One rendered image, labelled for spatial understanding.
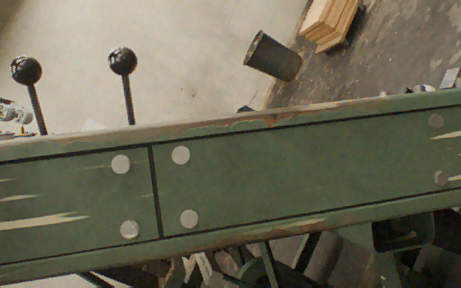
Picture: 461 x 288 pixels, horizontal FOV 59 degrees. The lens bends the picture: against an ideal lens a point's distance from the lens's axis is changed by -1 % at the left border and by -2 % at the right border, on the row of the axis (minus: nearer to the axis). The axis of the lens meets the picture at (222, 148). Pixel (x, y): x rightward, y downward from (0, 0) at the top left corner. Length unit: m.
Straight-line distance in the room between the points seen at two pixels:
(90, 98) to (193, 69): 1.55
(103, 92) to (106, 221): 5.84
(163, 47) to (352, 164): 5.93
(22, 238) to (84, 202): 0.05
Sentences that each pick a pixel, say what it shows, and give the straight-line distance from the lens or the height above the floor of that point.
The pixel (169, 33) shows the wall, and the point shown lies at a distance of 6.31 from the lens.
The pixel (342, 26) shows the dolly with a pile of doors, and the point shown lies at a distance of 4.19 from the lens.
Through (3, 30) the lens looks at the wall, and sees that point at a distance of 6.58.
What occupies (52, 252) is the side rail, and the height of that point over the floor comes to 1.40.
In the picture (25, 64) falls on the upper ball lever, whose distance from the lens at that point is 0.56.
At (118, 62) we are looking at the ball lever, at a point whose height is 1.44.
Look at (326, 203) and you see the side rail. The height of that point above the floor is 1.21.
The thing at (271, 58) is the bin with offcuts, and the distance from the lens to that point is 5.32.
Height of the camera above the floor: 1.37
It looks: 10 degrees down
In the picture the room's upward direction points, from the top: 65 degrees counter-clockwise
